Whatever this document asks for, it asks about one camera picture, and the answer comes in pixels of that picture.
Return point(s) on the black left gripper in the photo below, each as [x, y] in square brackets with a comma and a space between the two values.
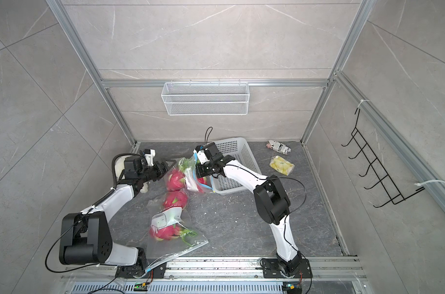
[160, 173]

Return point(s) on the black wire hook rack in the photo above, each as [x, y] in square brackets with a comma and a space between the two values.
[382, 177]

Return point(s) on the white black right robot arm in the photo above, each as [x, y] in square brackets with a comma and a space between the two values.
[271, 200]

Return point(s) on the yellow crumpled snack packet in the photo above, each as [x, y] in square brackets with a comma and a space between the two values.
[281, 165]

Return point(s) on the pink dragon fruit lower near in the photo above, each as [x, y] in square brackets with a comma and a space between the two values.
[173, 232]

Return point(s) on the clear zip-top bag near rail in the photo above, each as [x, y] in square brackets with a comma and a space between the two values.
[159, 252]

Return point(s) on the white red toy car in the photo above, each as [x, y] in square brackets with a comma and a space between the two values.
[278, 147]

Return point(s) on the pink dragon fruit in bag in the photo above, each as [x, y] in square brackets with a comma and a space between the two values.
[175, 180]

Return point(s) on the clear zip-top bag blue seal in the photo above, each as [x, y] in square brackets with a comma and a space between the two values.
[193, 184]

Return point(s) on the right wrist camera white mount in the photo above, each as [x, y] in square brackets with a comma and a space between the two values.
[200, 154]

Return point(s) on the white perforated plastic basket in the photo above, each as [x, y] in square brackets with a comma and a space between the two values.
[239, 149]

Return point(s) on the pink dragon fruit upper near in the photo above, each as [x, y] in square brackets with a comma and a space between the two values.
[176, 199]

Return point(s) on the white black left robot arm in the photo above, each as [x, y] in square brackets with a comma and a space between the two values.
[85, 236]

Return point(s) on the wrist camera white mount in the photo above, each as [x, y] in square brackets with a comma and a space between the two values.
[149, 155]
[200, 154]

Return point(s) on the white wire mesh wall shelf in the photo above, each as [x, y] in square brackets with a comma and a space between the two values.
[206, 98]

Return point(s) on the white plush toy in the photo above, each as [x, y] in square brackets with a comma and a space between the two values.
[119, 168]

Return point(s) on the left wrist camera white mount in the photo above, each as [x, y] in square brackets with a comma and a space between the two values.
[149, 155]

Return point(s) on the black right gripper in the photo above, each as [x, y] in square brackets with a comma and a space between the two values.
[200, 171]

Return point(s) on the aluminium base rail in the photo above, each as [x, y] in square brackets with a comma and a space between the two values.
[226, 275]

